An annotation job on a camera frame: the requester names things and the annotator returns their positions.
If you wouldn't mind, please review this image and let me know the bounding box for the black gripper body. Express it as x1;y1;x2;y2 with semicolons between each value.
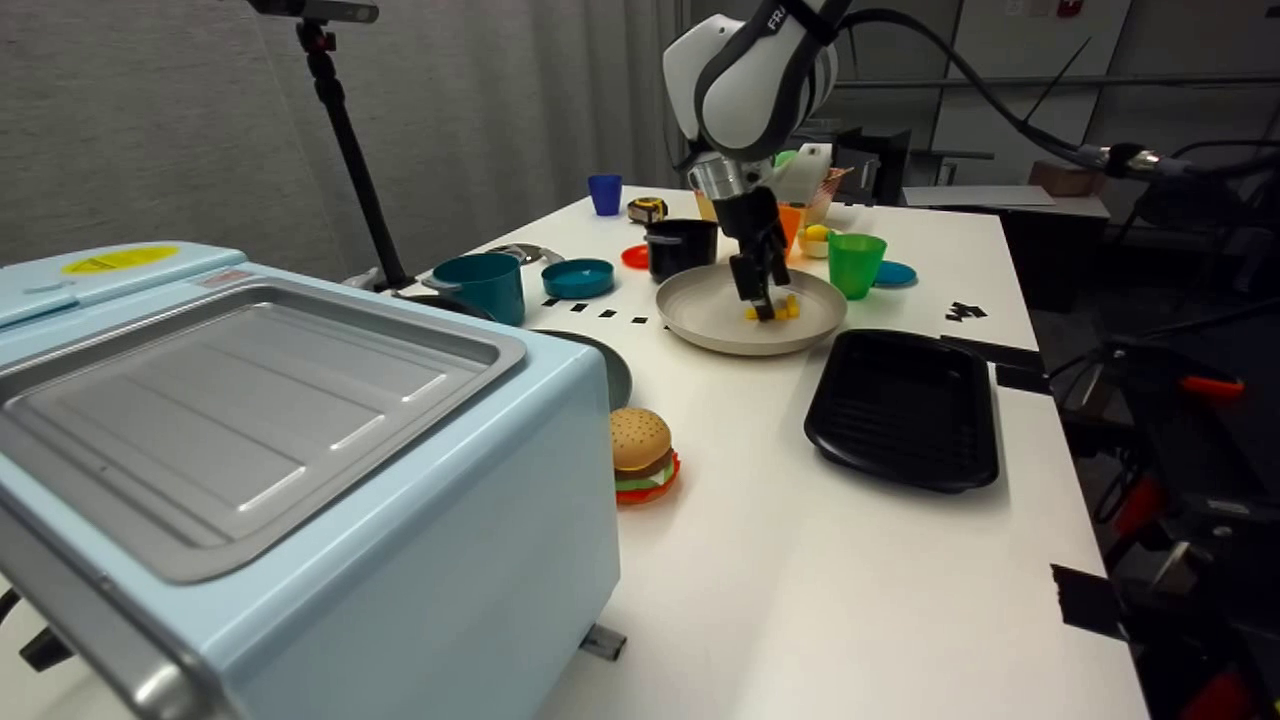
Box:
711;181;793;277

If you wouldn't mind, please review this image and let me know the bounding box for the white round plate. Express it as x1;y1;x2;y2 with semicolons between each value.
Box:
652;255;851;362

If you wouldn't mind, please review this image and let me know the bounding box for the orange toy cup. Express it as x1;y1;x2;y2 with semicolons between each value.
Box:
776;195;832;265

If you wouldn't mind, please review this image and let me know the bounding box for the black toy pot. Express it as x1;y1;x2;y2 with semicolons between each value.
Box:
644;218;724;288

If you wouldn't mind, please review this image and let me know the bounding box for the green plastic cup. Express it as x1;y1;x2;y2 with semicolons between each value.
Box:
822;229;890;303

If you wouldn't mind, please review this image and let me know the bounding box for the blue toy cup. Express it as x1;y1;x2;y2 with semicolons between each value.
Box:
584;172;629;222

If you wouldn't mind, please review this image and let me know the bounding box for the teal toy saucer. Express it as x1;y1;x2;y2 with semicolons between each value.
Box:
539;255;620;303

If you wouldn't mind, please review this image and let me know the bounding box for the black rectangular tray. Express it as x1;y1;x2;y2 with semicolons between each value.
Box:
800;330;1005;498

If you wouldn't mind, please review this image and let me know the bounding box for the toy hamburger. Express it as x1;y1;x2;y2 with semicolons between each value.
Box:
606;405;683;513

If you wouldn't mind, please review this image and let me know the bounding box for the grey metal disc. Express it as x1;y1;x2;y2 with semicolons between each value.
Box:
478;239;569;268

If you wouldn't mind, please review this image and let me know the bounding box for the teal toy cup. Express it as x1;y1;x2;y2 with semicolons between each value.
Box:
397;251;528;332

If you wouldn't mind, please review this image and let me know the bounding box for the brown box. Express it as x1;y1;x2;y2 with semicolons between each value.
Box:
1026;155;1111;205

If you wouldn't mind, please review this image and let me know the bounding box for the black tripod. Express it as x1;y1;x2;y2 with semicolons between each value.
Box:
293;11;420;297

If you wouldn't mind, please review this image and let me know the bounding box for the black tape strip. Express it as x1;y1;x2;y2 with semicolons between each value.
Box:
1047;559;1129;641

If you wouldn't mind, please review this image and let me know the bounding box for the light blue toy oven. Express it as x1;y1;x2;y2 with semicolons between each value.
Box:
0;235;624;720

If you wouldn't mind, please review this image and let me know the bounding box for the grey curtain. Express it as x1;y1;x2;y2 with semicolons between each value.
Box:
0;0;703;292

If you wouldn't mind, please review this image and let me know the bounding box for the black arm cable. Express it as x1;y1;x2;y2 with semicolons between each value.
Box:
797;0;1280;185

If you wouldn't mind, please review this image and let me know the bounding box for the red handled clamp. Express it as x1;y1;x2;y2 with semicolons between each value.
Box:
1176;371;1251;407
1176;666;1262;720
1111;472;1165;543

